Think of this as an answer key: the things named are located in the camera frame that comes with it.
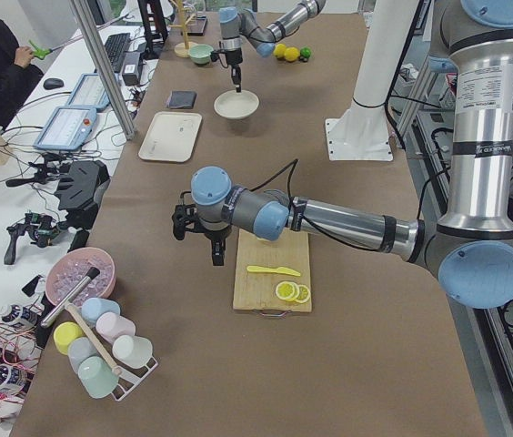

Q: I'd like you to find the wooden cutting board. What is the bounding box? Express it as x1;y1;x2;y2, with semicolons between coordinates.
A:
232;229;312;314

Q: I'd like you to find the pink cup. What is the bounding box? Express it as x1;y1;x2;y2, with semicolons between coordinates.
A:
96;311;136;343

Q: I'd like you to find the white cup rack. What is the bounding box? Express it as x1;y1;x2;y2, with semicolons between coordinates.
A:
111;357;159;401

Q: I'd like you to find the pink bowl of ice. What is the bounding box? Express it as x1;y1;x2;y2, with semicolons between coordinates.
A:
45;247;116;307

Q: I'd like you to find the mint green cup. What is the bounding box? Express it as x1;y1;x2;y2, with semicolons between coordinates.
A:
77;356;119;399

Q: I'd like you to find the aluminium frame post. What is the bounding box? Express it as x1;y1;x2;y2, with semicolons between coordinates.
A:
70;0;136;140

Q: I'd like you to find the yellow lemon far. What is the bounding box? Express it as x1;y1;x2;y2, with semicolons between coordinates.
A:
273;43;287;59

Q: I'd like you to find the beige rectangular tray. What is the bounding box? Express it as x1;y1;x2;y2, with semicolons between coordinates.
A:
138;111;202;163

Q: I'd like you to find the black computer mouse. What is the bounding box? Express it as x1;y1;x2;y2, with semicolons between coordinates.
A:
43;77;65;90

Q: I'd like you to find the blue cup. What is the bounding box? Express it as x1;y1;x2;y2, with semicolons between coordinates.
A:
81;298;121;326

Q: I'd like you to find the white round plate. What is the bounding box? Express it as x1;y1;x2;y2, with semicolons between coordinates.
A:
214;90;260;120

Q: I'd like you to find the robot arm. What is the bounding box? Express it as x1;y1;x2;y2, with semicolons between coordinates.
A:
210;0;326;93
172;1;513;309

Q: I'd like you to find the grey cup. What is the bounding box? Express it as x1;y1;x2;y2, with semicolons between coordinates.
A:
67;337;99;374

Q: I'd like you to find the green lime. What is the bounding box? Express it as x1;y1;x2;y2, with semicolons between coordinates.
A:
300;47;312;61

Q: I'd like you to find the yellow cup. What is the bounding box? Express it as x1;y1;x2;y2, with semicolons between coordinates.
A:
54;321;85;355

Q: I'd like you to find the yellow lemon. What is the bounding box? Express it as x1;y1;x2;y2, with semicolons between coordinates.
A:
273;43;287;59
283;46;300;63

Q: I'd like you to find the wooden cup tree stand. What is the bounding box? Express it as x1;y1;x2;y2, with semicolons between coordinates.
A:
170;0;197;58

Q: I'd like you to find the metal ice muddler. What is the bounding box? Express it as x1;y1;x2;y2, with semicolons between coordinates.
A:
40;267;100;329

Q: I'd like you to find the black keyboard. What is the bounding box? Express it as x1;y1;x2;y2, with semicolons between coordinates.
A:
104;33;131;73

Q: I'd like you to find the lemon slice front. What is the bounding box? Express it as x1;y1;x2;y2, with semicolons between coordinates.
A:
275;281;300;301

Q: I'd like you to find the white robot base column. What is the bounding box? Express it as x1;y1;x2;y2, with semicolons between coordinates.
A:
326;0;419;161

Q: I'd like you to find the teach pendant near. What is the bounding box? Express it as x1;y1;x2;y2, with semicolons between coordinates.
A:
33;106;97;151

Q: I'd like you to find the teach pendant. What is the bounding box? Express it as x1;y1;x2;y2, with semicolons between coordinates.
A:
33;106;97;151
66;73;110;112

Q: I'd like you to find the yellow lemon near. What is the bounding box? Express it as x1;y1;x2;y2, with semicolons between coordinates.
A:
283;46;300;63

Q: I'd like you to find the blue-grey folded cloth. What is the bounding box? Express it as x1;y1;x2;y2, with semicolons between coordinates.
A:
166;90;196;109

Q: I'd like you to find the teach pendant far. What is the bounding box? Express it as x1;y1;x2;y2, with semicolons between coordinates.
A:
66;73;110;112

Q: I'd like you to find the lemon slice back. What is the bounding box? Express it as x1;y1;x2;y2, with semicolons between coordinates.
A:
294;284;311;304

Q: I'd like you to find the yellow plastic knife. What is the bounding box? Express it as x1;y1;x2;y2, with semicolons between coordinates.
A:
246;265;302;277

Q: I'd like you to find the lemon slice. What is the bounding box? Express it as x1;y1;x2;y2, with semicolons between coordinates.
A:
294;284;311;304
275;281;300;301

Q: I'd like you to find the mint green bowl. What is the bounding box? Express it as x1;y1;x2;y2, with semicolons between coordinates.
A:
188;44;214;66

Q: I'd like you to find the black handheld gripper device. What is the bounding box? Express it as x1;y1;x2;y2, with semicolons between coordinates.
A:
4;212;69;265

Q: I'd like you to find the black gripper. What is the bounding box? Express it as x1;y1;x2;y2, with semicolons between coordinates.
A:
210;38;243;93
172;204;232;266

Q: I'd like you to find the white cup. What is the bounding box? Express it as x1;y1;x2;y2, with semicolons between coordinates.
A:
112;335;153;369

